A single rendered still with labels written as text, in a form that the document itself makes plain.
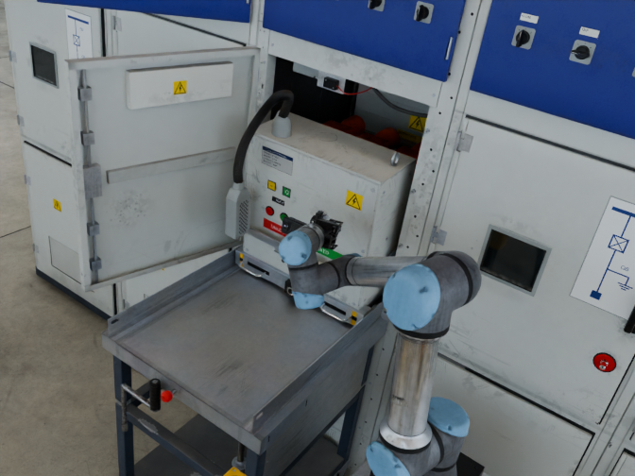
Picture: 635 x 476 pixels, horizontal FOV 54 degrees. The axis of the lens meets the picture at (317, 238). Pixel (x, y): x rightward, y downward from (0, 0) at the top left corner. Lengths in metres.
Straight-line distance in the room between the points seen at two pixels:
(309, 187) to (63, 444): 1.51
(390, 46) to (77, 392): 2.01
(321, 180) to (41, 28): 1.53
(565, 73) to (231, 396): 1.20
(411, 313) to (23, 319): 2.52
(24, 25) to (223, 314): 1.61
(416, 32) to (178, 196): 0.95
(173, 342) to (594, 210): 1.23
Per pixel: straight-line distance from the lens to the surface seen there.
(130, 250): 2.16
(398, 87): 1.83
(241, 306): 2.08
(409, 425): 1.38
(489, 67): 1.69
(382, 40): 1.81
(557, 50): 1.64
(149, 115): 1.98
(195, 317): 2.03
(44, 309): 3.48
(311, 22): 1.93
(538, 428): 2.08
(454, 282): 1.23
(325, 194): 1.88
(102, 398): 2.96
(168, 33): 2.34
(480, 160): 1.75
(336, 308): 2.05
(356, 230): 1.87
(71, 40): 2.79
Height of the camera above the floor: 2.09
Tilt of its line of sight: 30 degrees down
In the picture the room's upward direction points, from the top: 9 degrees clockwise
